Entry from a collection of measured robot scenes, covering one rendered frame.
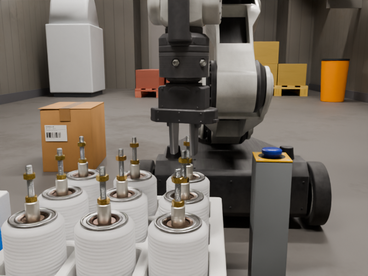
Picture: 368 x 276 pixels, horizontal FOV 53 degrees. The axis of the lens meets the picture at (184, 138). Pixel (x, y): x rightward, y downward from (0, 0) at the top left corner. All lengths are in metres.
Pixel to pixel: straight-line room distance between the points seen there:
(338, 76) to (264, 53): 1.35
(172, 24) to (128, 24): 7.21
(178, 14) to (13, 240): 0.42
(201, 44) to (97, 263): 0.38
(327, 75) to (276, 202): 4.58
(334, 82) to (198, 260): 4.80
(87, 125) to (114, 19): 6.23
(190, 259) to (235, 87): 0.52
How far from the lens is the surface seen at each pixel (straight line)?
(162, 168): 1.10
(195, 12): 0.62
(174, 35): 0.59
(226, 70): 0.97
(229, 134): 1.25
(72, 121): 1.75
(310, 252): 1.09
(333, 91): 5.28
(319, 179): 1.15
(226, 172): 1.09
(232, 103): 0.97
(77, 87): 5.86
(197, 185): 0.77
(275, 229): 0.77
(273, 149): 0.75
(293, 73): 6.09
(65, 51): 5.90
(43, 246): 0.62
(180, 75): 0.61
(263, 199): 0.75
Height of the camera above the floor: 0.50
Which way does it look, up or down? 11 degrees down
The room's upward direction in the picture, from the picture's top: straight up
